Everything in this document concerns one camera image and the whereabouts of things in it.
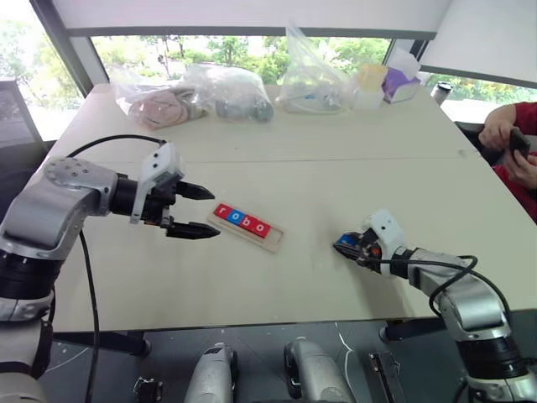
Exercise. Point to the blue letter tile o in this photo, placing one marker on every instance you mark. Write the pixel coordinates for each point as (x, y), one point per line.
(234, 216)

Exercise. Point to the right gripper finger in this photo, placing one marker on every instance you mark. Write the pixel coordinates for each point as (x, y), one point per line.
(356, 233)
(350, 254)

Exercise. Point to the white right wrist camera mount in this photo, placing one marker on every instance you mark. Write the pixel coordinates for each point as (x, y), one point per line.
(388, 228)

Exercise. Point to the person in red sleeve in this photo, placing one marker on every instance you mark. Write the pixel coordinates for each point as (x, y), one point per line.
(518, 197)

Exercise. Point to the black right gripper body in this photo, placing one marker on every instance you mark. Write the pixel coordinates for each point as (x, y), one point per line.
(369, 252)

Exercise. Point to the red letter tile r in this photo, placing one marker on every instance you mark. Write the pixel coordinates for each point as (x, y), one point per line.
(222, 211)

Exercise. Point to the silver robot left leg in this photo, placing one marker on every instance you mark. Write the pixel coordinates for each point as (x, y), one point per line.
(212, 373)

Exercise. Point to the tall clear plastic bag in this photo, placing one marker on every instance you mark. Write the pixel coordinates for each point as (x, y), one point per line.
(308, 80)

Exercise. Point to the pink cloth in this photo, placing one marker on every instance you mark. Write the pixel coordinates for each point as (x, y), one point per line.
(161, 111)

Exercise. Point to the person's right hand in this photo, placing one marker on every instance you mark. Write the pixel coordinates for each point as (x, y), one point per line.
(497, 126)

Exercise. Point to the black mesh office chair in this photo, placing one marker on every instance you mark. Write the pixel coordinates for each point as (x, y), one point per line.
(12, 113)

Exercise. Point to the silver robot right leg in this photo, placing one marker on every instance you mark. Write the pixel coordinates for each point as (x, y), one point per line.
(314, 371)

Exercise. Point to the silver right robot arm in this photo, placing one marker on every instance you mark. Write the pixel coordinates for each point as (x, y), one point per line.
(470, 302)

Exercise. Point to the clear bag with pink cloth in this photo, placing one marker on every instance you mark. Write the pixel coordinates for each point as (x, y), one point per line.
(151, 96)

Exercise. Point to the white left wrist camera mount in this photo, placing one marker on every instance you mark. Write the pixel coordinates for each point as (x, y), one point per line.
(161, 161)

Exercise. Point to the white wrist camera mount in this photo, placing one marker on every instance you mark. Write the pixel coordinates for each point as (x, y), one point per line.
(161, 161)
(388, 228)

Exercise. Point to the wooden letter tray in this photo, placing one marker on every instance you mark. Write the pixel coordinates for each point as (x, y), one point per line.
(274, 240)

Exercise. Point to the silver thermos bottle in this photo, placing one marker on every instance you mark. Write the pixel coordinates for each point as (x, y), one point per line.
(441, 94)

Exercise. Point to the silver robot leg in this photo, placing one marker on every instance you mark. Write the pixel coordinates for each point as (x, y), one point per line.
(212, 373)
(314, 371)

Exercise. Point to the black table foot bar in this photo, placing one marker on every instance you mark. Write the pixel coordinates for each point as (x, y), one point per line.
(411, 329)
(105, 342)

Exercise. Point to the red letter tile o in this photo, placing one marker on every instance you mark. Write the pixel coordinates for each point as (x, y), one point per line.
(261, 229)

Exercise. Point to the red letter tile b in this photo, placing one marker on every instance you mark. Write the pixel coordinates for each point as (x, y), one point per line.
(248, 223)

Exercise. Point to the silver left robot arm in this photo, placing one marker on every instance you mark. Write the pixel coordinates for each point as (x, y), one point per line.
(54, 205)

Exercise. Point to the purple tissue box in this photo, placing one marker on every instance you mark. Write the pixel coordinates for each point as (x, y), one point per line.
(400, 88)

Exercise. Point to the yellow and white cup stack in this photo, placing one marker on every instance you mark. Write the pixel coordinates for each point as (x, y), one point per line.
(369, 86)

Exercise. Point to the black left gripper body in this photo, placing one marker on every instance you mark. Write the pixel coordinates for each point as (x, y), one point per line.
(157, 203)

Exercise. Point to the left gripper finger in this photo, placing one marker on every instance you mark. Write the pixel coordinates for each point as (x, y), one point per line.
(195, 192)
(193, 231)

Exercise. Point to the small blue block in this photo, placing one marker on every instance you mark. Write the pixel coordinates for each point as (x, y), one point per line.
(346, 240)

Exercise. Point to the black phone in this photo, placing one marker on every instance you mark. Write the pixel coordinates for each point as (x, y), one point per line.
(520, 142)

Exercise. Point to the person's left hand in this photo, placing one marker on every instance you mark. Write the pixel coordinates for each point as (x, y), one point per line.
(524, 170)

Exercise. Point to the black floor bracket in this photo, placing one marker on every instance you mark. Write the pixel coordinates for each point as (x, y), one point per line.
(386, 378)
(149, 390)

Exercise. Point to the clear bag with grey items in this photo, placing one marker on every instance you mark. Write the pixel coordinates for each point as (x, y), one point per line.
(235, 90)

